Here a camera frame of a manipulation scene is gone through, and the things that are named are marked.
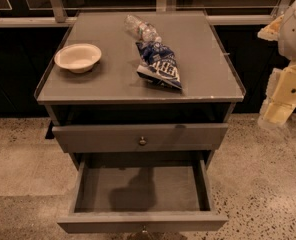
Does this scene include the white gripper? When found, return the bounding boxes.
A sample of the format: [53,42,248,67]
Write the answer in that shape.
[257,15,296,129]

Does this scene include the blue chip bag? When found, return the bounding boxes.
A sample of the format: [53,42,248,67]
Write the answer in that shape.
[136,41,182,90]

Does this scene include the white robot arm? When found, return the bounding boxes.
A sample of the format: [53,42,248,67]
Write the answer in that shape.
[257,0,296,129]

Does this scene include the closed grey upper drawer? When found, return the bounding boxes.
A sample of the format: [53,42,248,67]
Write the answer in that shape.
[53,123,228,153]

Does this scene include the round brass drawer knob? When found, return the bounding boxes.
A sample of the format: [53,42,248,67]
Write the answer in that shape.
[139,136,147,146]

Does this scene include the grey drawer cabinet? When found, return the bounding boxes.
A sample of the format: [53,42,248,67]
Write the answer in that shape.
[36,12,245,163]

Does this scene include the open grey lower drawer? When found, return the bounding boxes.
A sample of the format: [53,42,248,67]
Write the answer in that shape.
[58,157,228,234]

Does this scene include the brass lower drawer knob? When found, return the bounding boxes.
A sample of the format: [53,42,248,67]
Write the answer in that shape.
[141,226,148,236]

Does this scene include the clear plastic water bottle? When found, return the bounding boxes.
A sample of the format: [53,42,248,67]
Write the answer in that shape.
[124,15,162,42]

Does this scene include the white paper bowl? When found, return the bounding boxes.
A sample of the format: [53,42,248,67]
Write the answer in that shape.
[54,43,102,73]

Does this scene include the metal window frame rail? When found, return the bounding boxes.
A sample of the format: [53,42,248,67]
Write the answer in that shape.
[0,0,292,28]

